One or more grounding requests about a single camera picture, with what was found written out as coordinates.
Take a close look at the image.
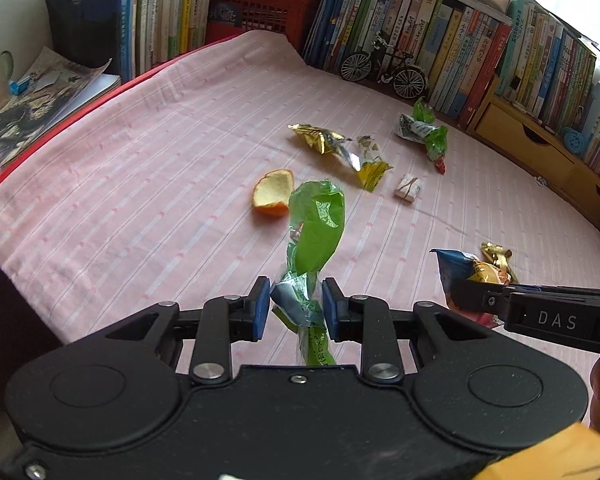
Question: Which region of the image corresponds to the orange peel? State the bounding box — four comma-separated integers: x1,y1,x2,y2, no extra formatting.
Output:
251,168,296,220

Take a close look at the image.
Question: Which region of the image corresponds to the row of thin upright books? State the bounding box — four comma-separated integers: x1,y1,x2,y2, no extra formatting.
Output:
122,0,217,77

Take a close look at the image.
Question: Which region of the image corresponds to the large dark blue book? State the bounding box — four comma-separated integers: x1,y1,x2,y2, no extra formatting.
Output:
35,0,132,84

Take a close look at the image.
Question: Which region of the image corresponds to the pile of magazines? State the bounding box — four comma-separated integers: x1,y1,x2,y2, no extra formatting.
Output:
0,45,124,174

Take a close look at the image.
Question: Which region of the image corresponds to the red plastic crate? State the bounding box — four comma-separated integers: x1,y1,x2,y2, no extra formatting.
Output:
205,0,327,52

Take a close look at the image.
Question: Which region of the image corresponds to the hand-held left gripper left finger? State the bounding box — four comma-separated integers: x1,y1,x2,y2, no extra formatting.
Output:
105,276,272,386

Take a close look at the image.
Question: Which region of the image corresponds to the small white wrapped candy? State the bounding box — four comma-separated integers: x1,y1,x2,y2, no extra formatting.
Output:
393,173,426,206

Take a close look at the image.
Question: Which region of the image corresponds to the row of colourful children's books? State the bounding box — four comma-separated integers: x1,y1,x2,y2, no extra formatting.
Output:
302,0,514,132

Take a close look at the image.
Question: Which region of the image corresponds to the blue round badge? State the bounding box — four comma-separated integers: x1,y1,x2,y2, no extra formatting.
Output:
562,127,586,154

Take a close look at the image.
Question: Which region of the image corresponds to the blue red snack wrapper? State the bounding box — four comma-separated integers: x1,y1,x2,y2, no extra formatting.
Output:
429,247,511,329

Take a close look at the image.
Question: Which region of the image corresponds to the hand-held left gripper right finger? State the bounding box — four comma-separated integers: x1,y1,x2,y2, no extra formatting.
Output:
322,277,486,386

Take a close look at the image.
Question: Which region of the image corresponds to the small gold wrapper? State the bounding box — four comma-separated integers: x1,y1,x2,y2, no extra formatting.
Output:
481,241,520,284

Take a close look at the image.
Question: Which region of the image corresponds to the wooden drawer box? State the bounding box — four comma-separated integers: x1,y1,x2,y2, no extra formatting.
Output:
467,75,600,239

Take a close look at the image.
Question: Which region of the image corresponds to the black model bicycle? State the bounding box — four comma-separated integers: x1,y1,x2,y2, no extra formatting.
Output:
340,30,429,102

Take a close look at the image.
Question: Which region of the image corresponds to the silver yellow wrapper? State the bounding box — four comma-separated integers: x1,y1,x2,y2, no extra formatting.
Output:
337,135,395,192

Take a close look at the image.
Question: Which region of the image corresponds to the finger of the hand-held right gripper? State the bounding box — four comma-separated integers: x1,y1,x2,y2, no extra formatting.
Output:
452,279,512,319
507,284,600,297

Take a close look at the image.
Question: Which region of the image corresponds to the green white snack wrapper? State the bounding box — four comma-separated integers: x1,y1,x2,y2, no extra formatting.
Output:
394,97,450,176

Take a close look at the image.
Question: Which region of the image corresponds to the row of books on wooden box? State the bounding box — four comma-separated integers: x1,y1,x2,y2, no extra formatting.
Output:
495,0,600,182

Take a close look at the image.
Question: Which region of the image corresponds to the green transparent wrapper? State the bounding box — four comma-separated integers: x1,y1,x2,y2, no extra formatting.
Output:
270,179,347,369

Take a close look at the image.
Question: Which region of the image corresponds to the pink striped tablecloth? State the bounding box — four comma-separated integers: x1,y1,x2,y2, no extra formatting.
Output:
0,30,600,376

